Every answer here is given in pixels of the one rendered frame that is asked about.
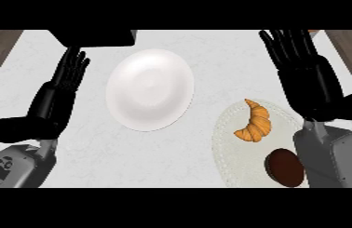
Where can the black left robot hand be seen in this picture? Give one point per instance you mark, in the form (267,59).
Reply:
(53,98)

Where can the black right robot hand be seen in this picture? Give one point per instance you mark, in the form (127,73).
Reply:
(310,83)

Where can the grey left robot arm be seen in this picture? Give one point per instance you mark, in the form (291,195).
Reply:
(25,165)

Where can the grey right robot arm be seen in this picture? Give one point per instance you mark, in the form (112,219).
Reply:
(324,157)

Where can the white oval plate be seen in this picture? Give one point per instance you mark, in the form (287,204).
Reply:
(149,89)

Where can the golden croissant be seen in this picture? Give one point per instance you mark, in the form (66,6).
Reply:
(256,123)

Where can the black appliance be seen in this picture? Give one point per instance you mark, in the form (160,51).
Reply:
(93,37)

